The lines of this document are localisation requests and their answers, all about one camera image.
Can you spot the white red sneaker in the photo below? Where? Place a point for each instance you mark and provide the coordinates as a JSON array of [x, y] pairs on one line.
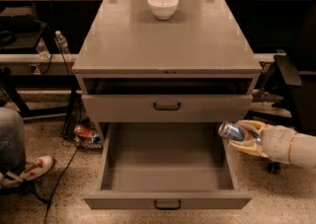
[[33, 170]]

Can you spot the grey drawer cabinet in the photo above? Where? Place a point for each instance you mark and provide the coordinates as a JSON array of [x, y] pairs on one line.
[[200, 50]]

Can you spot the black stand left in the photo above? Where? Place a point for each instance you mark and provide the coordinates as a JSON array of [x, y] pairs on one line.
[[11, 83]]

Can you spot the redbull can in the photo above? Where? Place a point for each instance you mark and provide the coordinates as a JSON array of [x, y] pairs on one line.
[[236, 132]]

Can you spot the white bowl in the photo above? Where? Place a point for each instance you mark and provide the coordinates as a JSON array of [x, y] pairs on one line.
[[163, 9]]

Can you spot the open grey lower drawer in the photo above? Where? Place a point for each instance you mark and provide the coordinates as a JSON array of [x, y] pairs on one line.
[[166, 161]]

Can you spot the black office chair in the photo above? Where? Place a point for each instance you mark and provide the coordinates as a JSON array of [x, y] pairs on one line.
[[297, 73]]

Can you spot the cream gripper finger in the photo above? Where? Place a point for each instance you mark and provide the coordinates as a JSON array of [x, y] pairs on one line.
[[252, 127], [254, 150]]

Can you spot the clear water bottle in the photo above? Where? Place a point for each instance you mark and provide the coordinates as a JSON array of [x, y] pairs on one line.
[[62, 43], [43, 50]]

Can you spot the orange snack bag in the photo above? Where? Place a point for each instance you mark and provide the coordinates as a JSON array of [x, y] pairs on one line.
[[83, 132]]

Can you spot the black upper drawer handle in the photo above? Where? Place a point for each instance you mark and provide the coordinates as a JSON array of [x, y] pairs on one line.
[[174, 107]]

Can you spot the black lower drawer handle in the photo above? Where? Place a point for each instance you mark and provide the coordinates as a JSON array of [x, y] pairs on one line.
[[167, 204]]

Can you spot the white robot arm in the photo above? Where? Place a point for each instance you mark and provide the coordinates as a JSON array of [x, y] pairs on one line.
[[302, 151]]

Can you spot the black drawer handle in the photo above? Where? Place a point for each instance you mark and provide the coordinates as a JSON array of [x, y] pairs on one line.
[[167, 204], [174, 107]]

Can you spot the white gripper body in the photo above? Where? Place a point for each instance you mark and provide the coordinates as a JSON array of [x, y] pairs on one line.
[[276, 143]]

